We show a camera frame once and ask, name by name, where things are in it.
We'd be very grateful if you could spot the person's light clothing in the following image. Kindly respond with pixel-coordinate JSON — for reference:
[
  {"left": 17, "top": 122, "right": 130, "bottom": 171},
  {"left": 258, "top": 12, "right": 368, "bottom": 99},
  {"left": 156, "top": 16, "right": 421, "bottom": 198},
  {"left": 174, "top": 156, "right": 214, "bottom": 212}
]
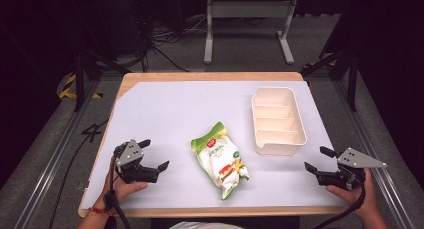
[{"left": 168, "top": 221, "right": 245, "bottom": 229}]

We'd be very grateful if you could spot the green and white snack bag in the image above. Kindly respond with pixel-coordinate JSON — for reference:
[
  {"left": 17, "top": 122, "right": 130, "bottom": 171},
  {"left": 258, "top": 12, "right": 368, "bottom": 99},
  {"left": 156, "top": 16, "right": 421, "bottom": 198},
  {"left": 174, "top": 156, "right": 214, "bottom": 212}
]
[{"left": 190, "top": 121, "right": 251, "bottom": 201}]

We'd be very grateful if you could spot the black stand leg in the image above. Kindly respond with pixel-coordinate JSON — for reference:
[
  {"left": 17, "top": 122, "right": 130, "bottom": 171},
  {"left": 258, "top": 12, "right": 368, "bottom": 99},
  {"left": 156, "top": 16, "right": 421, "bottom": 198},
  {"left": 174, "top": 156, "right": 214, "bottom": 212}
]
[
  {"left": 73, "top": 47, "right": 131, "bottom": 113},
  {"left": 301, "top": 48, "right": 360, "bottom": 112}
]

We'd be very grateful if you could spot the white table mat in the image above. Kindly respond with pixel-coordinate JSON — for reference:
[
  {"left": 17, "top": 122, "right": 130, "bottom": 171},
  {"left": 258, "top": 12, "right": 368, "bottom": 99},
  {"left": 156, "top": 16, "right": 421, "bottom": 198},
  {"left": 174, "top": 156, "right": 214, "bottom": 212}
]
[{"left": 81, "top": 80, "right": 338, "bottom": 210}]

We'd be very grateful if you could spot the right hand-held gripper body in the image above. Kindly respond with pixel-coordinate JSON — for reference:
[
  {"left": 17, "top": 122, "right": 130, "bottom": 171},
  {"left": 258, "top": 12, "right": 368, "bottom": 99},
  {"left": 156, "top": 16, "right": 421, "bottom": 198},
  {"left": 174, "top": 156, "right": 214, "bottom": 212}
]
[{"left": 315, "top": 147, "right": 388, "bottom": 192}]

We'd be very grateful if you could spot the person's left hand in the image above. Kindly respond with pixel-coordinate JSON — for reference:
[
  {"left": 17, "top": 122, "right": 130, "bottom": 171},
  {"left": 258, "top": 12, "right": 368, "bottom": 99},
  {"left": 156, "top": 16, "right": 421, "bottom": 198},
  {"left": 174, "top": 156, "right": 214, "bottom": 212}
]
[{"left": 99, "top": 168, "right": 149, "bottom": 212}]

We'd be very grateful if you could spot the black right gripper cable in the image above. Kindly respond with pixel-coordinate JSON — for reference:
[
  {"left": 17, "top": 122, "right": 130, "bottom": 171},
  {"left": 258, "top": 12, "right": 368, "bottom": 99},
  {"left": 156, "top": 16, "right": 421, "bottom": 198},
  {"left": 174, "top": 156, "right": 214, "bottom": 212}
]
[{"left": 313, "top": 185, "right": 367, "bottom": 229}]

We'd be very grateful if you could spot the tangle of black floor cables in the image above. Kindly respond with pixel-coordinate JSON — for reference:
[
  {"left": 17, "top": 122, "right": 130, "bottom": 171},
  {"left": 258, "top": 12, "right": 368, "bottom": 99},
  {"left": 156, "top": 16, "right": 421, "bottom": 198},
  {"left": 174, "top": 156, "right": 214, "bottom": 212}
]
[{"left": 131, "top": 0, "right": 208, "bottom": 73}]

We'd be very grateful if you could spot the person's right hand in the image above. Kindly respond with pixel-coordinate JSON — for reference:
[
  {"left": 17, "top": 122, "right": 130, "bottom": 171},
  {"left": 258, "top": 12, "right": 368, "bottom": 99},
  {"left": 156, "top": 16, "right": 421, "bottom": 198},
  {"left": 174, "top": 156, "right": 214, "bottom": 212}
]
[{"left": 325, "top": 168, "right": 380, "bottom": 219}]

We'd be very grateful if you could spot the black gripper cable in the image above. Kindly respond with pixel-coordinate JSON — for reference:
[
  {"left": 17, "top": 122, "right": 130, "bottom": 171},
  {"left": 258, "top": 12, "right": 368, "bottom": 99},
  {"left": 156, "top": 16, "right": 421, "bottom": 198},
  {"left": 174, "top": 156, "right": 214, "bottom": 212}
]
[
  {"left": 313, "top": 185, "right": 367, "bottom": 229},
  {"left": 103, "top": 153, "right": 133, "bottom": 229}
]

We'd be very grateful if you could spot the yellow and black striped tape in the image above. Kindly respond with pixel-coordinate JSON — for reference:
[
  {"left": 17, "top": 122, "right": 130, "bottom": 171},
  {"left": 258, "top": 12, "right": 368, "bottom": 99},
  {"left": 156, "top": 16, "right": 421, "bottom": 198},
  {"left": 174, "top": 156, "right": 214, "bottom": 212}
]
[{"left": 58, "top": 73, "right": 103, "bottom": 100}]

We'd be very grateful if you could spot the grey metal stand frame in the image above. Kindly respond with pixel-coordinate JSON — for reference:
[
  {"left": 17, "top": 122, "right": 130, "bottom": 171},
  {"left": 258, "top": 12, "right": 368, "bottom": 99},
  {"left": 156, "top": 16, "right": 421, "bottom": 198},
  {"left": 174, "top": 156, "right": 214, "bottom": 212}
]
[{"left": 203, "top": 0, "right": 299, "bottom": 65}]

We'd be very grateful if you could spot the white divided plastic container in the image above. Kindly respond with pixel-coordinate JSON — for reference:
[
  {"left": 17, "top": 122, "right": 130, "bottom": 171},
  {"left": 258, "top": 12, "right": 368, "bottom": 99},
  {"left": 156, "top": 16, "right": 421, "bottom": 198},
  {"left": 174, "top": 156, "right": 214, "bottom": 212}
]
[{"left": 250, "top": 86, "right": 308, "bottom": 156}]

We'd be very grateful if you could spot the thin black floor cable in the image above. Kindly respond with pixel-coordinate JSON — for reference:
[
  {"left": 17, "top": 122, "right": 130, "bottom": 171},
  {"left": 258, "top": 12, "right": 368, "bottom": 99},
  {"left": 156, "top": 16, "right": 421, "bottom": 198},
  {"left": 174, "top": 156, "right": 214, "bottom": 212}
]
[{"left": 49, "top": 119, "right": 111, "bottom": 229}]

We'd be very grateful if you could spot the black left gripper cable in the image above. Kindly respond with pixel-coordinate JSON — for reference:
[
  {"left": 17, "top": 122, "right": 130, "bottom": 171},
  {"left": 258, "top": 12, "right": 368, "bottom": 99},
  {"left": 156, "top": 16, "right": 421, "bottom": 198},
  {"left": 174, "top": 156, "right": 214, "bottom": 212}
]
[{"left": 103, "top": 153, "right": 133, "bottom": 229}]

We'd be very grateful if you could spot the aluminium floor rail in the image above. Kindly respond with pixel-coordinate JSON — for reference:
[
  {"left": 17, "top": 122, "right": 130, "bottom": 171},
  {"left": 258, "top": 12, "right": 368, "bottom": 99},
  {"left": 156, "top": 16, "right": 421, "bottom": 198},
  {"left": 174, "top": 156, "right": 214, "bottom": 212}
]
[
  {"left": 13, "top": 80, "right": 102, "bottom": 229},
  {"left": 332, "top": 79, "right": 418, "bottom": 229}
]

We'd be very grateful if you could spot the red wrist bracelet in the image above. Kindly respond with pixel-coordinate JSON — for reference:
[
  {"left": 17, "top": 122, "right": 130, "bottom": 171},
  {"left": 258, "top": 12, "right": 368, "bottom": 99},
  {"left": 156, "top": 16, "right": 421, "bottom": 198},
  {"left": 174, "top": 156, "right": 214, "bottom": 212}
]
[{"left": 88, "top": 206, "right": 110, "bottom": 217}]

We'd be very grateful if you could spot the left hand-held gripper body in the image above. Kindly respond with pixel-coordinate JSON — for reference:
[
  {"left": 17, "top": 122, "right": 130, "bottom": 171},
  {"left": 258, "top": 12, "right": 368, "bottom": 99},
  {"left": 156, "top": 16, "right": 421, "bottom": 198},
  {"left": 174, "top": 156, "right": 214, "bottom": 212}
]
[{"left": 114, "top": 139, "right": 159, "bottom": 185}]

